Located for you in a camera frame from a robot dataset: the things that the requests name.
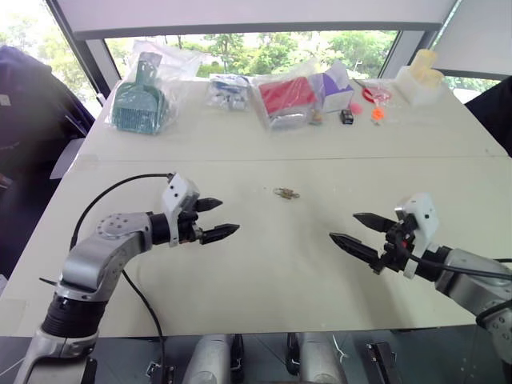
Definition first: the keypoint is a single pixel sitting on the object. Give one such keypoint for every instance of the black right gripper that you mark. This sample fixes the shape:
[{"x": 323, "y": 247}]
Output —
[{"x": 397, "y": 248}]

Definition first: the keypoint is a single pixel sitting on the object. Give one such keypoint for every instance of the small clear bag with parts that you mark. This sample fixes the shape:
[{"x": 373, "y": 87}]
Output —
[{"x": 228, "y": 93}]

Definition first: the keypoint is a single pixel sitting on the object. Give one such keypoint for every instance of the small black box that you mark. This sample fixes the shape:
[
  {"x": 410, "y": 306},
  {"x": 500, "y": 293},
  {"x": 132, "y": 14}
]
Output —
[{"x": 347, "y": 117}]

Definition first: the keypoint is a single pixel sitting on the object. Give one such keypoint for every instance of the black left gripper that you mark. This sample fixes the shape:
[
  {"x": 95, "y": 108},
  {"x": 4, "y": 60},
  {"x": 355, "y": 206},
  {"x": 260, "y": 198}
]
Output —
[{"x": 186, "y": 229}]

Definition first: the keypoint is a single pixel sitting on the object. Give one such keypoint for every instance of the small colourful figure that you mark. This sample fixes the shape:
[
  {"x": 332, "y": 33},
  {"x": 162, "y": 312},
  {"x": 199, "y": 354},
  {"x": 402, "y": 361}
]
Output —
[{"x": 317, "y": 117}]

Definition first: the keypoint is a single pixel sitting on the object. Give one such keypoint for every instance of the black chair back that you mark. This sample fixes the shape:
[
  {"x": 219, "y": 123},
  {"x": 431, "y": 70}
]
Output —
[{"x": 494, "y": 116}]

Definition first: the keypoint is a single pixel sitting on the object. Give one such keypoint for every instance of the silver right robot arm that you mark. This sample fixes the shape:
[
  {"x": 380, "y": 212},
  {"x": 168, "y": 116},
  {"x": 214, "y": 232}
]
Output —
[{"x": 468, "y": 280}]

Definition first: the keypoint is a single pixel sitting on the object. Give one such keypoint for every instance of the white window blind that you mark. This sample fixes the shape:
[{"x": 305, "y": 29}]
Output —
[{"x": 256, "y": 14}]

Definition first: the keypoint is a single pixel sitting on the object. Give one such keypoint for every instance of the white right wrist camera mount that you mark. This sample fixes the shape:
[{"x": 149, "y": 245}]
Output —
[{"x": 425, "y": 212}]

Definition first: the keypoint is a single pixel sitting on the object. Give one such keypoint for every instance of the black table clamp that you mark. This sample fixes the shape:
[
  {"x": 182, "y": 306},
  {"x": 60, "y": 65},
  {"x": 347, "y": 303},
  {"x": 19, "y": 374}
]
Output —
[
  {"x": 380, "y": 362},
  {"x": 160, "y": 372}
]

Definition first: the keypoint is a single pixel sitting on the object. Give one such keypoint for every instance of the white yellow plastic container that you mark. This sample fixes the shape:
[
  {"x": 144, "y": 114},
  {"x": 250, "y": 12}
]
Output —
[{"x": 420, "y": 82}]

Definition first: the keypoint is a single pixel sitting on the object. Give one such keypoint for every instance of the pink ball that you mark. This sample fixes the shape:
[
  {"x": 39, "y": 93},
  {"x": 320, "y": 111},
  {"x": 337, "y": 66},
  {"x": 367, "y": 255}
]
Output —
[{"x": 356, "y": 108}]

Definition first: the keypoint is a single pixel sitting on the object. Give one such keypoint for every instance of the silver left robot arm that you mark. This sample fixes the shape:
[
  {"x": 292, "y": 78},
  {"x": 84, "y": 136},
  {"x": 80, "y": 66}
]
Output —
[{"x": 100, "y": 256}]

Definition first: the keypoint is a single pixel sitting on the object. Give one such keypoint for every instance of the silver rounded robot leg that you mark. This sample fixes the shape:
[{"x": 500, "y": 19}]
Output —
[
  {"x": 208, "y": 360},
  {"x": 320, "y": 360}
]

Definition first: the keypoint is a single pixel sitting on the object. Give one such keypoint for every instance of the green dustpan in plastic bag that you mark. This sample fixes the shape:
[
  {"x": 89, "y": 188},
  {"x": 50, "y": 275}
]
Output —
[{"x": 138, "y": 100}]

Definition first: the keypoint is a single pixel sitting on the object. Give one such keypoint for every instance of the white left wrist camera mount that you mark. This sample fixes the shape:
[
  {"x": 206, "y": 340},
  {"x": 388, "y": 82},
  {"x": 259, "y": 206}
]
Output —
[{"x": 178, "y": 192}]

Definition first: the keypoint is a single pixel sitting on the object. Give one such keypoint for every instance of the purple white carton box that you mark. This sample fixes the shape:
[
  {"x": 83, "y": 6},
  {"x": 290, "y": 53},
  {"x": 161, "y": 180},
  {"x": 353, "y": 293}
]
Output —
[{"x": 334, "y": 90}]

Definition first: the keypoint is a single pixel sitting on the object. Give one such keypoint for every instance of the red box in plastic bag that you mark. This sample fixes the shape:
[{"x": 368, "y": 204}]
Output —
[{"x": 286, "y": 100}]

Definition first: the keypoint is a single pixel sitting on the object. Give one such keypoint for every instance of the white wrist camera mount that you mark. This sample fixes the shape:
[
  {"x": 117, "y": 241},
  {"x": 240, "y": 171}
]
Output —
[
  {"x": 178, "y": 192},
  {"x": 425, "y": 212}
]

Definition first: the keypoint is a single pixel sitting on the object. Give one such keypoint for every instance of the orange small toy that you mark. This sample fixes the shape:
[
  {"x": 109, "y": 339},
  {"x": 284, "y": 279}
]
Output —
[{"x": 377, "y": 115}]

